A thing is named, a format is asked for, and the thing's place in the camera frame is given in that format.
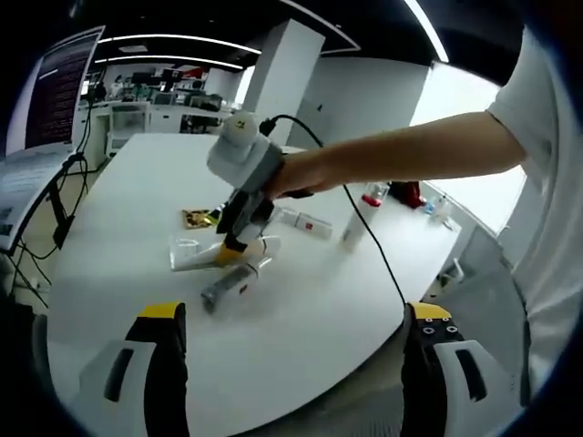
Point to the red glossy object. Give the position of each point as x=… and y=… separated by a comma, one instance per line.
x=407, y=196

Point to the red collar skincare bottle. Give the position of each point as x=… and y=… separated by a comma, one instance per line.
x=357, y=223

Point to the person's right hand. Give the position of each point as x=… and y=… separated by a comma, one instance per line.
x=305, y=175

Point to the white desk with black legs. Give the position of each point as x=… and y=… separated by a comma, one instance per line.
x=27, y=182

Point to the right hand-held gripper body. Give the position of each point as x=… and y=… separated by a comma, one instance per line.
x=246, y=159

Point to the small clear bottle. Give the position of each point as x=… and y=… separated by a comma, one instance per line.
x=439, y=209

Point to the computer monitor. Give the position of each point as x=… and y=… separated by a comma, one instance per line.
x=59, y=91

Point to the row of white office desks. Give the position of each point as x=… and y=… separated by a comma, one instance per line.
x=132, y=123

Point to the gold foil skincare sachet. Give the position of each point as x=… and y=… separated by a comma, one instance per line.
x=196, y=219

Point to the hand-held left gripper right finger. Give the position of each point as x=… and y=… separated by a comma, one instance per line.
x=423, y=368

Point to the white skincare tube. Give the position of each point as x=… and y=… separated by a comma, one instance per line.
x=196, y=257

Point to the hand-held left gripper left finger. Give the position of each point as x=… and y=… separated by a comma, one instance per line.
x=159, y=364

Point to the small red label skincare bottle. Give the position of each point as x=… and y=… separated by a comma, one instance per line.
x=305, y=223
x=228, y=289

